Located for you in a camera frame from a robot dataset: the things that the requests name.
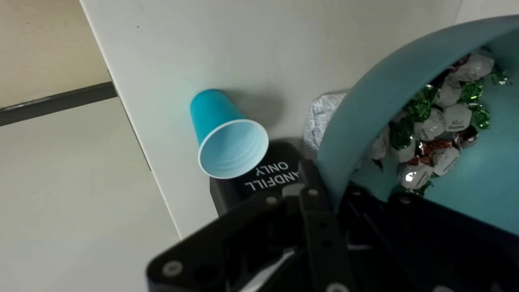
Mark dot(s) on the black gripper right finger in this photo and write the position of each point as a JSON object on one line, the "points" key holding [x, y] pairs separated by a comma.
{"points": [[432, 248]]}

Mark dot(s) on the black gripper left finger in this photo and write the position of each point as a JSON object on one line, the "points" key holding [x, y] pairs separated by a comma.
{"points": [[260, 243]]}

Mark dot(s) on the teal green bowl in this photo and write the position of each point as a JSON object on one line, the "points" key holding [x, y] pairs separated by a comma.
{"points": [[390, 70]]}

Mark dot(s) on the silver wrapped candy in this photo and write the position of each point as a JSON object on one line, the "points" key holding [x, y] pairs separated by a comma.
{"points": [[449, 92], [476, 65], [457, 115], [416, 175], [445, 159], [432, 127]]}

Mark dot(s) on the blue plastic cup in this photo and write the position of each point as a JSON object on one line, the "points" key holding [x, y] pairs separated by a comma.
{"points": [[228, 140]]}

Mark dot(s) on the green wrapped candy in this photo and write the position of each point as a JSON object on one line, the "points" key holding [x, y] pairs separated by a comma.
{"points": [[481, 115], [400, 131], [419, 107], [471, 91]]}

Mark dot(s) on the dark baseboard strip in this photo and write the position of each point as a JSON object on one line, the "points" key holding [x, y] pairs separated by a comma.
{"points": [[54, 102]]}

